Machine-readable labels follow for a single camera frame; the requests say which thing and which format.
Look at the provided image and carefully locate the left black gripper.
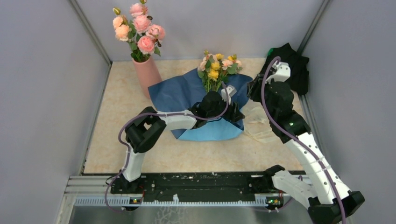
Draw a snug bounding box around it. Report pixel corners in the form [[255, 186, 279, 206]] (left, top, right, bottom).
[[207, 94, 245, 123]]

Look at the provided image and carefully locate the blue wrapping paper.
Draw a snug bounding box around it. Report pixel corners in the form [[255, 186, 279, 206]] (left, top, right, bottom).
[[148, 69, 253, 141]]

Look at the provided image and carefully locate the cream ribbon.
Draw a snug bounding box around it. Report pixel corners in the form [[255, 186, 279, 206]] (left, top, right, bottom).
[[242, 101, 279, 144]]

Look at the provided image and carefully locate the small yellow pink flower bouquet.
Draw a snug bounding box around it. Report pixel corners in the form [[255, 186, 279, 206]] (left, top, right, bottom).
[[197, 50, 243, 93]]

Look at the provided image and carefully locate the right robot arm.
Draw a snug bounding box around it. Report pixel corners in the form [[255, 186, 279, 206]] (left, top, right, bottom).
[[247, 74, 365, 224]]

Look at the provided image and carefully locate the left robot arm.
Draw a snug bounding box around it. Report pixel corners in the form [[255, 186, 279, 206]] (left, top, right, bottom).
[[111, 86, 245, 193]]

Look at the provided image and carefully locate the pink ceramic vase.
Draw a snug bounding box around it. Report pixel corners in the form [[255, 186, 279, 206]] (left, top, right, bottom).
[[132, 57, 162, 99]]

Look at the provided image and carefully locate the pink rose bunch in vase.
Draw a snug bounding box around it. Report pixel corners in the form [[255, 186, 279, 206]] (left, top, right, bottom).
[[112, 0, 166, 63]]

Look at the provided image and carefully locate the black cloth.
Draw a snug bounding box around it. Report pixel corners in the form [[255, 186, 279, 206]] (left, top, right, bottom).
[[260, 43, 309, 95]]

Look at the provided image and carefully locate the green cloth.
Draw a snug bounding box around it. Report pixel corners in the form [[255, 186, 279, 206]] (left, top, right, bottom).
[[267, 48, 275, 56]]

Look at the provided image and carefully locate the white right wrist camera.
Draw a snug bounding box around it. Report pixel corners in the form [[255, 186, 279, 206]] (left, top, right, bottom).
[[266, 62, 291, 83]]

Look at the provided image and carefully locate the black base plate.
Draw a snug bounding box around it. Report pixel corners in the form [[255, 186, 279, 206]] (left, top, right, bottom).
[[110, 171, 285, 203]]

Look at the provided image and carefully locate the right aluminium frame post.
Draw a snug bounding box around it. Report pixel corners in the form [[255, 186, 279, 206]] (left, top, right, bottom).
[[297, 0, 332, 54]]

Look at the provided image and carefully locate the aluminium frame post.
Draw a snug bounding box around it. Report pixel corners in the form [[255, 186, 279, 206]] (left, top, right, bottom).
[[297, 0, 332, 54], [67, 0, 113, 66]]

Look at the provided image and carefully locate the left aluminium frame post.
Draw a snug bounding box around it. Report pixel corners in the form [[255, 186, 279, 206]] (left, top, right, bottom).
[[67, 0, 113, 66]]

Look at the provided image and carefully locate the aluminium front rail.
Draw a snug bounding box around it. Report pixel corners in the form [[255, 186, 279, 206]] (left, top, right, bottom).
[[63, 175, 345, 207]]

